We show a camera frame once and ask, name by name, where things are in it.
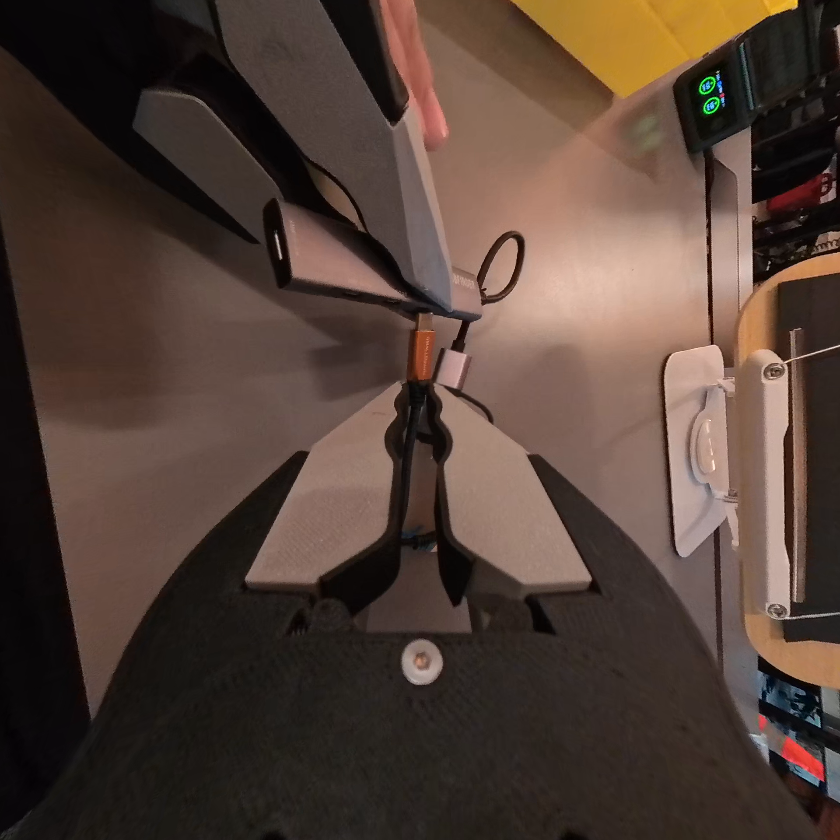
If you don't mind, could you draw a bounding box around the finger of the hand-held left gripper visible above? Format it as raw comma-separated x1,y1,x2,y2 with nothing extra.
133,87,312,245
213,0,455,311

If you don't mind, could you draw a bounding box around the black panel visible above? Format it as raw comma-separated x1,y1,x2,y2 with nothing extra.
777,272,840,644

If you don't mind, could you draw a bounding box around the black hub cable silver plug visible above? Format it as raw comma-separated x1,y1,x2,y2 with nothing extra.
433,230,526,389

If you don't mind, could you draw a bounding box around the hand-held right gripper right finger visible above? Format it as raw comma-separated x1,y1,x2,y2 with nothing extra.
425,386,595,606

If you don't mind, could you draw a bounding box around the small black display device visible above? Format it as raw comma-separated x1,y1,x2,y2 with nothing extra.
672,41,754,153

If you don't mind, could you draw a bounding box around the grey metal upright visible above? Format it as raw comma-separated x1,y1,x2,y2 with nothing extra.
712,125,754,349

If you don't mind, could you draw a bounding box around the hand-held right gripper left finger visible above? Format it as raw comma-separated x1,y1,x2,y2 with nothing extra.
244,382,413,616

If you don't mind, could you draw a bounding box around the black usb-c cable orange plug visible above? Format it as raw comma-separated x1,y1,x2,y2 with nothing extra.
392,312,439,552

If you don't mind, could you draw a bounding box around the person's left hand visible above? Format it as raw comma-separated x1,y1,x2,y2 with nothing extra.
384,0,452,154

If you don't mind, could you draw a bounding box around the thin black cable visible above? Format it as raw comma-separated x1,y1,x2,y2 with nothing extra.
703,147,718,349

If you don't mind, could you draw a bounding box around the grey metal usb hub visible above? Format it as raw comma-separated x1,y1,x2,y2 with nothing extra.
262,199,484,324

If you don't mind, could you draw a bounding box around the white plastic bracket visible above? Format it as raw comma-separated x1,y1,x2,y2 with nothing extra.
738,350,800,621

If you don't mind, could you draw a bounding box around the round wooden board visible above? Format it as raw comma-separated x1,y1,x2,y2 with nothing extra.
734,259,840,690

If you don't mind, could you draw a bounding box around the black device green display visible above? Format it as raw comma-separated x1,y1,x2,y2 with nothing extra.
735,0,840,116

